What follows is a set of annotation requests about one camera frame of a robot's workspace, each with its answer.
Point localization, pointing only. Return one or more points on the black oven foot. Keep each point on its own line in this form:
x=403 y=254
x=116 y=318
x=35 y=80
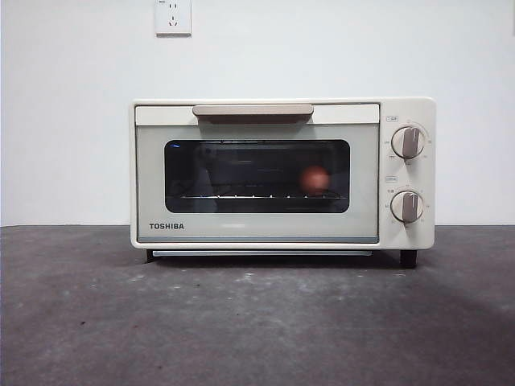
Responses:
x=149 y=255
x=407 y=259

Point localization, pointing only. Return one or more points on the cream oven knob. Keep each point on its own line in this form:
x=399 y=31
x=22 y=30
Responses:
x=408 y=142
x=407 y=206

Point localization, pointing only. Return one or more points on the cream Toshiba toaster oven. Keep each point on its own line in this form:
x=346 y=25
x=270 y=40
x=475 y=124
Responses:
x=427 y=181

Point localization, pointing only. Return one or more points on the white wall socket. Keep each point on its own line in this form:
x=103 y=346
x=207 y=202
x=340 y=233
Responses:
x=174 y=20

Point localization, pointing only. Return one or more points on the brown egg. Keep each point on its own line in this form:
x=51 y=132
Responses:
x=314 y=179

